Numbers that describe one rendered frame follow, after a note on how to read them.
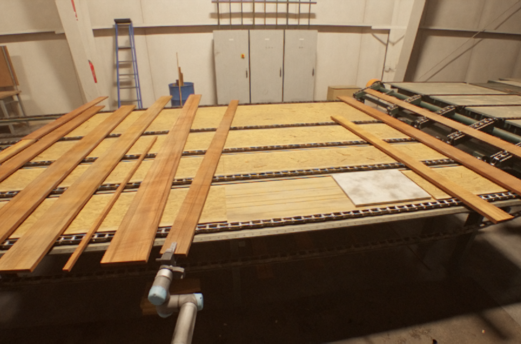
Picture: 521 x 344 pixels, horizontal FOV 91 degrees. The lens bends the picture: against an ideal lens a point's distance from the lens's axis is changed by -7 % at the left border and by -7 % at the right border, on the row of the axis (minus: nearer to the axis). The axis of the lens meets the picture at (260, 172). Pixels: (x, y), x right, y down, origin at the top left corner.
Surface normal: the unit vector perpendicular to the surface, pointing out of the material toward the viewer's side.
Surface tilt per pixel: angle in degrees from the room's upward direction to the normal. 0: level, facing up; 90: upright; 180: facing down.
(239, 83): 90
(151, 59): 89
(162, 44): 87
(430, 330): 0
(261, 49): 90
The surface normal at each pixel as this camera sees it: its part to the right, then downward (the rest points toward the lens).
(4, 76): 0.15, 0.44
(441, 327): 0.00, -0.89
